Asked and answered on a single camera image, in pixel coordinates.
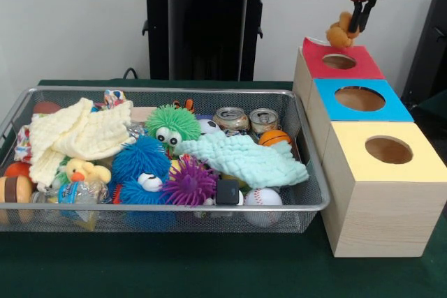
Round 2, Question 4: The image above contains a black upright panel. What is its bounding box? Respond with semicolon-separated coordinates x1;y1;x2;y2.
400;0;447;107

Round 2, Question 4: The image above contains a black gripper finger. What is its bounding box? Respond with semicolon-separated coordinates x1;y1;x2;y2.
348;0;363;33
358;0;379;32

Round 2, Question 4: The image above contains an orange plush toy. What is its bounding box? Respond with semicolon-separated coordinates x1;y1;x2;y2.
325;10;360;49

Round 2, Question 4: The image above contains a silver mesh bin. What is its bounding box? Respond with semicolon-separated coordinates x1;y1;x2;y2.
0;85;331;234

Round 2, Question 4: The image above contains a green spiky ball with eyes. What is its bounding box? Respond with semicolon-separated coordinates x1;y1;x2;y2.
145;103;203;148

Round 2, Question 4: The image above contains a dark green table cloth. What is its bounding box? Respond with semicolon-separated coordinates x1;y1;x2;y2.
0;79;447;298
414;89;447;128

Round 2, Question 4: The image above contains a silver drink can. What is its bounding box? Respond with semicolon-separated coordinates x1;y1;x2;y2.
249;107;282;137
213;106;251;137

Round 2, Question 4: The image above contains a cream yellow cloth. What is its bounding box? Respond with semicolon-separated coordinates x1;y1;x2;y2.
28;97;138;193

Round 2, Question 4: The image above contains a small orange basketball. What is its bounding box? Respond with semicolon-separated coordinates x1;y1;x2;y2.
258;129;292;148

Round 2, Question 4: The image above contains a yellow plush duck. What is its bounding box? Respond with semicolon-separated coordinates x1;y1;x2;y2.
65;158;112;184

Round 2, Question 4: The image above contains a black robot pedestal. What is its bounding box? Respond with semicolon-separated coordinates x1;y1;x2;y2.
135;0;281;82

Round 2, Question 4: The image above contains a wooden box with three holes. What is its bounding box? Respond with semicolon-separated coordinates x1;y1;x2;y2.
292;36;447;259

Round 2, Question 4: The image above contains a black cable loop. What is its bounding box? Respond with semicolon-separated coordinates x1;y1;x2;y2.
122;66;140;81

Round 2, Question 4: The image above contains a mint green cloth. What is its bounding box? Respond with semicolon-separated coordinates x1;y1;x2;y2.
173;130;310;190

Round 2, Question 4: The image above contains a blue spiky ball with eyes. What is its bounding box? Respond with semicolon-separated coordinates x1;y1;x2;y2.
117;171;170;205

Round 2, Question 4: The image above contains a purple spiky ball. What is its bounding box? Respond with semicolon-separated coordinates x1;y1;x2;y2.
161;160;220;207

